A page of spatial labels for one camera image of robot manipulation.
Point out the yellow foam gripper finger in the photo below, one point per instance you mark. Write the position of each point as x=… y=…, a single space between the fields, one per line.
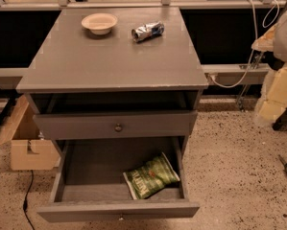
x=265 y=43
x=273 y=101

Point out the green jalapeno chip bag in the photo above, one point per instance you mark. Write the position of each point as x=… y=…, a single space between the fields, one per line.
x=151 y=178

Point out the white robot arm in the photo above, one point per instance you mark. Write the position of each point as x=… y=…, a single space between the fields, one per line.
x=280 y=40

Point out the closed grey upper drawer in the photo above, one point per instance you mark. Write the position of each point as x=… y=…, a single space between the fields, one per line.
x=115 y=124

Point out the grey wooden drawer cabinet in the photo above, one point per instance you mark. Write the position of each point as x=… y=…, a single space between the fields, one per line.
x=77 y=72

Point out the open grey lower drawer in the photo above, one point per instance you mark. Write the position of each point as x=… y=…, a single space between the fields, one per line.
x=90 y=185

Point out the crushed silver blue can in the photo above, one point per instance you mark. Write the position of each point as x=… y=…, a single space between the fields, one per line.
x=147 y=30

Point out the beige paper bowl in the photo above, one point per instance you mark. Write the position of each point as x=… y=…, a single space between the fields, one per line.
x=100 y=23

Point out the brown cardboard box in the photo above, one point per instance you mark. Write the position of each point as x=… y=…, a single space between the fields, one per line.
x=29 y=151

